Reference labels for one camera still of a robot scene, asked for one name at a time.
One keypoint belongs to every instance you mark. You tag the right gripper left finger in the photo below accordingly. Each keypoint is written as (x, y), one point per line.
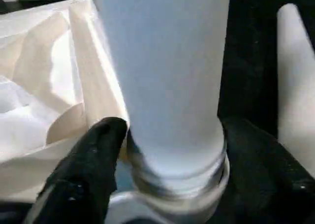
(78, 179)

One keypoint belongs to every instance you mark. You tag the white plastic table top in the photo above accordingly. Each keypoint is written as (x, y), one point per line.
(54, 76)

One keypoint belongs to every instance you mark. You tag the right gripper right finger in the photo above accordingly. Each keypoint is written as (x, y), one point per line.
(270, 179)

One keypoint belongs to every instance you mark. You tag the black work mat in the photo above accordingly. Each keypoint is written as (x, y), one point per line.
(248, 61)

